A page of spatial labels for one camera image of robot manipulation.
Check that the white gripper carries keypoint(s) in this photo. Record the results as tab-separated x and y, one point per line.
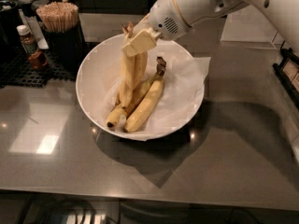
164	15

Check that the long-stemmed yellow banana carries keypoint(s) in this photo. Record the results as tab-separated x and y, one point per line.
127	70

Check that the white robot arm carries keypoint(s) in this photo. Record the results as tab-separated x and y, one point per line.
282	14

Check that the white paper liner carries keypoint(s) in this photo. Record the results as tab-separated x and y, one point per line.
183	93

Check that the black stick holder cup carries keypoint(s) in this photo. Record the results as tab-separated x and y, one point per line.
68	46

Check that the bundle of wooden sticks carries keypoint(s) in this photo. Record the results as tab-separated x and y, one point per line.
58	16

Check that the clear acrylic sign holder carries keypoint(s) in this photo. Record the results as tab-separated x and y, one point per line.
249	28

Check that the dark lidded jar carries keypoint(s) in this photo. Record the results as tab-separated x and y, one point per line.
26	7
39	3

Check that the small brown jar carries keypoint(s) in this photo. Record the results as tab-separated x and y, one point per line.
38	60

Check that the white flat card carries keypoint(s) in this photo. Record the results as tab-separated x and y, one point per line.
35	29

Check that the small sauce bottle white cap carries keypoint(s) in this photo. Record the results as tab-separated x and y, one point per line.
28	41

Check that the black grid mat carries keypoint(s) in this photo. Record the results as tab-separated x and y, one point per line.
18	71

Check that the black container far left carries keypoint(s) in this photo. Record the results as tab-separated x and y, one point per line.
9	21

